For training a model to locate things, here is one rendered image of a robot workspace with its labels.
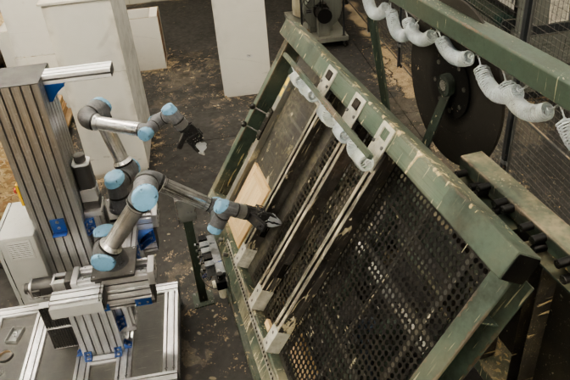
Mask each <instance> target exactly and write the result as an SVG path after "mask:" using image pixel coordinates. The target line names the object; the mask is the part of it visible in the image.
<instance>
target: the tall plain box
mask: <svg viewBox="0 0 570 380"><path fill-rule="evenodd" d="M36 6H37V7H40V6H41V9H42V13H43V17H44V19H45V22H46V26H47V30H48V34H49V36H50V39H51V43H52V45H53V50H54V53H55V56H56V59H57V62H58V65H59V67H65V66H71V65H79V64H92V63H99V62H107V61H112V62H113V66H114V73H113V76H111V77H106V78H99V79H91V80H84V81H72V82H66V83H65V84H64V88H65V91H66V93H67V97H68V99H69V102H70V107H71V110H72V114H73V116H74V119H75V124H76V127H77V131H78V133H79V136H80V139H81V144H82V147H83V150H84V153H85V155H86V156H88V157H90V161H91V165H92V169H93V173H94V175H95V177H96V179H100V178H104V177H105V175H106V174H107V173H108V172H110V171H112V170H115V168H114V160H113V158H112V156H111V154H110V152H109V150H108V148H107V146H106V144H105V142H104V140H103V138H102V136H101V134H100V132H99V130H97V131H91V130H88V129H86V128H84V127H82V126H81V125H80V123H79V122H78V119H77V114H78V112H79V110H80V109H81V108H82V107H84V106H85V105H86V104H87V103H89V102H90V101H91V100H92V99H94V98H96V97H101V98H104V99H107V100H108V101H109V102H110V104H111V106H112V109H111V112H110V113H111V115H112V118H115V119H120V120H129V121H135V122H140V123H147V122H148V118H149V117H150V113H149V110H148V103H147V99H146V95H145V91H144V87H143V79H142V76H141V71H140V68H139V63H138V60H137V53H136V49H135V45H134V41H133V36H132V32H131V25H130V21H129V17H128V13H127V9H126V2H125V0H39V1H38V3H37V4H36ZM117 134H118V136H119V138H120V140H121V142H122V144H123V146H124V148H125V150H126V153H127V155H128V156H131V157H132V158H133V159H135V160H137V162H138V163H139V165H140V166H141V171H143V170H147V169H148V168H149V159H150V149H151V139H152V138H151V139H150V140H148V141H146V142H144V141H143V140H140V139H139V137H137V136H132V135H126V134H121V133H117ZM141 171H140V172H141Z"/></svg>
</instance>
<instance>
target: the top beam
mask: <svg viewBox="0 0 570 380"><path fill-rule="evenodd" d="M280 34H281V35H282V36H283V37H284V38H285V39H286V40H287V42H288V43H289V44H290V45H291V46H292V47H293V49H294V50H295V51H296V52H297V53H298V54H299V55H300V57H301V58H302V59H303V60H304V61H305V62H306V63H307V64H308V65H309V66H310V67H311V68H312V69H313V70H314V72H315V73H316V74H317V75H318V76H319V77H320V78H322V77H323V75H324V74H325V72H326V70H327V67H328V65H331V66H332V67H333V68H334V69H335V70H336V71H337V72H338V73H337V75H336V77H335V79H334V81H333V82H332V85H331V86H330V88H329V89H330V90H331V91H332V92H333V93H334V94H335V96H336V97H337V98H338V99H339V100H340V101H341V102H342V104H343V105H344V106H345V107H346V108H348V106H349V103H350V101H351V100H352V98H353V96H354V95H355V93H356V92H358V93H359V94H360V95H361V96H362V97H363V98H364V99H365V100H366V104H365V106H364V107H363V109H362V111H361V112H360V114H359V116H358V117H357V120H358V121H359V122H360V123H361V124H362V126H363V127H364V128H365V129H366V130H367V131H368V132H369V134H370V135H371V136H372V137H374V136H375V134H376V133H377V130H378V128H379V127H380V125H381V124H382V123H383V121H384V120H386V121H387V122H388V123H389V125H390V126H391V127H392V128H393V129H394V130H395V131H396V133H395V134H394V137H393V139H392V140H391V142H390V143H389V145H388V146H387V148H386V149H385V152H386V153H387V154H388V155H389V157H390V158H391V159H392V160H393V161H394V162H395V163H396V165H397V166H398V167H399V168H400V169H401V170H402V171H403V172H404V173H405V174H406V175H407V176H408V177H409V178H410V180H411V181H412V182H413V183H414V184H415V185H416V187H417V188H418V189H419V190H420V191H421V192H422V193H423V195H424V196H425V197H426V198H427V199H428V200H429V201H430V203H431V204H432V205H433V206H434V207H435V208H436V209H437V211H438V212H439V213H440V214H441V215H442V216H443V217H444V218H445V219H446V220H447V221H448V222H449V223H450V225H451V226H452V227H453V228H454V229H455V230H456V231H457V233H458V234H459V235H460V236H461V237H462V238H463V239H464V241H465V242H466V243H467V244H468V245H469V246H470V247H471V249H472V250H473V251H474V252H475V253H476V254H477V255H478V257H479V258H480V259H481V260H482V261H483V262H484V263H485V265H486V266H487V267H488V268H489V269H490V270H491V271H492V272H493V273H494V274H495V275H496V276H497V277H498V278H499V279H500V280H504V281H508V282H514V283H516V284H520V285H523V284H524V283H525V282H526V280H527V279H528V278H529V276H530V275H531V274H532V272H533V271H534V270H535V268H536V267H537V266H538V265H539V263H540V261H541V258H540V257H539V256H538V255H537V254H536V253H535V252H534V251H533V250H532V249H531V248H530V247H529V246H528V245H527V244H526V243H525V242H524V241H523V240H522V239H521V238H520V237H519V236H518V235H517V234H516V233H515V232H514V231H513V230H512V229H511V228H510V227H509V226H508V225H507V224H506V223H505V222H504V221H503V220H502V219H501V218H500V217H499V216H498V215H497V214H495V213H494V212H493V211H492V210H491V209H490V208H489V207H488V206H487V205H486V204H485V203H484V202H483V201H482V200H481V199H480V198H479V197H478V196H477V195H476V194H475V193H474V192H473V191H472V190H471V189H470V188H469V187H468V186H467V185H466V184H465V183H464V182H463V181H462V180H461V179H459V178H458V177H457V176H456V175H455V174H454V173H453V172H452V171H451V170H450V169H449V168H448V167H447V166H446V165H445V164H444V163H443V162H442V161H441V160H440V159H439V158H438V157H437V156H436V155H435V154H434V153H433V152H432V151H431V150H430V149H429V148H428V147H427V146H426V145H424V144H423V143H422V142H421V141H420V140H419V139H418V138H417V137H416V136H415V135H414V134H413V133H412V132H411V131H410V130H409V129H408V128H407V127H406V126H405V125H404V124H403V123H402V122H401V121H400V120H399V119H398V118H397V117H396V116H395V115H394V114H393V113H392V112H391V111H389V110H388V109H387V108H386V107H385V106H384V105H383V104H382V103H381V102H380V101H379V100H378V99H377V98H376V97H375V96H374V95H373V94H372V93H371V92H370V91H369V90H368V89H367V88H366V87H365V86H364V85H363V84H362V83H361V82H360V81H359V80H358V79H357V78H356V77H355V76H353V75H352V74H351V73H350V72H349V71H348V70H347V69H346V68H345V67H344V66H343V65H342V64H341V63H340V62H339V61H338V60H337V59H336V58H335V57H334V56H333V55H332V54H331V53H330V52H329V51H328V50H327V49H326V48H325V47H324V46H323V45H322V44H321V43H320V42H318V41H317V40H316V39H315V38H314V37H313V36H312V35H311V34H310V33H309V32H308V31H307V30H306V29H305V28H304V27H303V26H302V25H301V24H300V23H299V22H296V21H294V20H291V19H289V18H286V20H285V22H284V24H283V26H282V29H281V30H280Z"/></svg>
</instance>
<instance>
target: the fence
mask: <svg viewBox="0 0 570 380"><path fill-rule="evenodd" d="M289 76H290V75H288V77H289ZM288 77H287V78H288ZM286 80H287V79H286ZM285 82H286V81H285ZM285 82H284V84H283V86H282V87H283V88H284V91H283V93H282V96H281V97H280V96H279V94H280V92H281V91H280V92H279V94H278V96H277V99H276V101H275V103H274V104H273V106H272V109H273V111H274V112H273V114H272V116H271V118H270V120H269V122H268V124H267V126H266V127H265V129H264V131H263V133H262V135H261V137H260V140H257V138H256V139H255V141H254V144H253V146H252V148H251V149H250V151H249V154H248V156H247V158H246V160H245V161H244V163H243V165H242V167H241V169H240V171H239V172H238V174H237V177H236V179H235V181H234V183H233V184H232V187H231V189H230V191H229V193H228V194H227V196H226V199H228V200H231V201H233V202H234V201H235V199H236V197H237V195H238V193H239V192H240V190H241V188H242V186H243V184H244V182H245V180H246V178H247V176H248V174H249V172H250V170H251V168H252V166H253V165H254V162H255V161H256V159H257V157H258V155H259V153H260V150H261V149H262V147H263V145H264V143H265V140H266V139H267V138H268V136H269V134H270V132H271V129H272V127H273V126H274V124H275V122H276V120H277V117H278V115H279V114H280V113H281V111H282V108H283V106H284V104H285V103H286V101H287V99H288V96H289V94H290V92H291V91H292V89H293V87H294V85H293V83H292V82H291V80H290V79H289V81H288V84H287V85H286V86H285ZM281 90H282V89H281Z"/></svg>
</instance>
